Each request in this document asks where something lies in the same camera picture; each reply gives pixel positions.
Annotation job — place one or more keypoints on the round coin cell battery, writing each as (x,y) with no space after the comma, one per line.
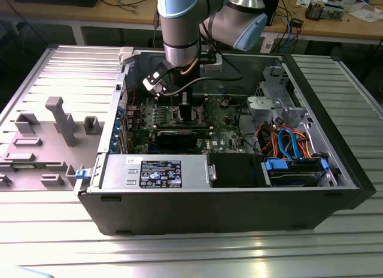
(224,103)

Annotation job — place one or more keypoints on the blue case latch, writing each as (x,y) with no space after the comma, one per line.
(82,174)

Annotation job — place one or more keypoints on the black PC case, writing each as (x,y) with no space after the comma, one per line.
(209,212)

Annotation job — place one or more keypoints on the green RAM stick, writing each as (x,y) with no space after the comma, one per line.
(25,166)

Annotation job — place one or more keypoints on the green circuit board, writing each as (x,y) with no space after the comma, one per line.
(332,13)

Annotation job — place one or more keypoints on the black graphics card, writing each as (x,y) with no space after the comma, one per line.
(176,139)

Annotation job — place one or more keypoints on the green motherboard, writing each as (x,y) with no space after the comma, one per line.
(223,131)

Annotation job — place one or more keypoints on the grey power supply unit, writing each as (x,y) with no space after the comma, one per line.
(119,170)

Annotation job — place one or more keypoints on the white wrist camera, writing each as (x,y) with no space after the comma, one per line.
(154,81)
(211,65)

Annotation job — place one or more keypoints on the black disk bay cover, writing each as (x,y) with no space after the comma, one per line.
(233,170)

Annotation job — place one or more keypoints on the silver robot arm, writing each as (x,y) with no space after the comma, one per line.
(179,29)

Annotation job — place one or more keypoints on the silver metal drive cage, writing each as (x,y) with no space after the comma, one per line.
(293,112)

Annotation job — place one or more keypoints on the CPU socket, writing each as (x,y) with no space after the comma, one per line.
(176,117)

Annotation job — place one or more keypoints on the small black adapter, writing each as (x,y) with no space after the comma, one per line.
(297,22)

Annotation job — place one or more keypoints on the hard disk in blue carrier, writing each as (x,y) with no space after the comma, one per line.
(293,177)

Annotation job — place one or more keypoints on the small metal heatsink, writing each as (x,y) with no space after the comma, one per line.
(312,10)

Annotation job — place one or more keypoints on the wooden workbench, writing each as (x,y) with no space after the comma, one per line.
(329,27)
(60,13)

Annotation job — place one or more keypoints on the black RAM slot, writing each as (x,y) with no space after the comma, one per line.
(202,100)
(202,95)
(202,104)

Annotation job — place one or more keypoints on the white label tag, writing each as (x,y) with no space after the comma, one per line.
(268,45)

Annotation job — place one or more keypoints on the grey parts rack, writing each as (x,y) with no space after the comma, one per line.
(45,146)

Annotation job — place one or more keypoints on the installed RAM stick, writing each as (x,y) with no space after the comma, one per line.
(184,128)

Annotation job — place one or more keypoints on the beige plastic block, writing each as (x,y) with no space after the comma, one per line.
(125,54)

